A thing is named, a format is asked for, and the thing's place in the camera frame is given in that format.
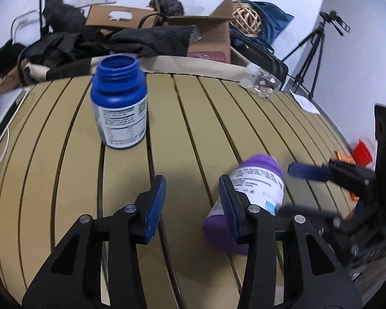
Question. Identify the orange snack packet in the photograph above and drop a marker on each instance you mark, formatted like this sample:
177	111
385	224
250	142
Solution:
348	159

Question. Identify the purple plastic bottle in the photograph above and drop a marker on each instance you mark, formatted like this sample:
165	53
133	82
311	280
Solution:
261	180

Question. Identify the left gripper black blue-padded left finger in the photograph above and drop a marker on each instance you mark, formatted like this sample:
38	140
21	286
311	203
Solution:
71	275

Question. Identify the flat cardboard box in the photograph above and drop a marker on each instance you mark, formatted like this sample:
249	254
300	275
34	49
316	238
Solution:
109	18

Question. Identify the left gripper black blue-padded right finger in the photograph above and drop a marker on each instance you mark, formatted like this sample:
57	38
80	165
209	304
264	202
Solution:
313	276

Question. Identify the woven rattan ball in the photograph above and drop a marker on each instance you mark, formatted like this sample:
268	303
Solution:
246	19

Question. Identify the silver laptop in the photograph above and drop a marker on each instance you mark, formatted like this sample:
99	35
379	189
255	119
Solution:
9	103

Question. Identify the white paper sheet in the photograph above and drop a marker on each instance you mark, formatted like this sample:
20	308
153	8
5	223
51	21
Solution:
304	103

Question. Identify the clear plastic bottle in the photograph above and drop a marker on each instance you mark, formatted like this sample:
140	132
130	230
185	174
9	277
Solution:
259	82

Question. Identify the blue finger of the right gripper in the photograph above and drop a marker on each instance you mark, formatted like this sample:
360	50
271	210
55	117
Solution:
310	172

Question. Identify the open cardboard box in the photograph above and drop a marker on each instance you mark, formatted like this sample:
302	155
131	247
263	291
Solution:
211	35

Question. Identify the black camera tripod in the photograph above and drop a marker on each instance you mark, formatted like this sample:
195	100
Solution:
316	40

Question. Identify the blue plastic bottle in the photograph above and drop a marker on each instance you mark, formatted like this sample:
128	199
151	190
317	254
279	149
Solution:
119	97

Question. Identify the blue cloth bag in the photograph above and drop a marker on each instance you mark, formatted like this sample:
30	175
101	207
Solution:
274	21

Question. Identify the red object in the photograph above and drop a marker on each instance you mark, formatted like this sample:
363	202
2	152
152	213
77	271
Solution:
361	154

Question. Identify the black clothing pile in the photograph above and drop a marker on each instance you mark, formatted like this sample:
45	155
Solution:
71	48

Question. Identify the black bag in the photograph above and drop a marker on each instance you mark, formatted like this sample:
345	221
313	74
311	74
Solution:
257	55

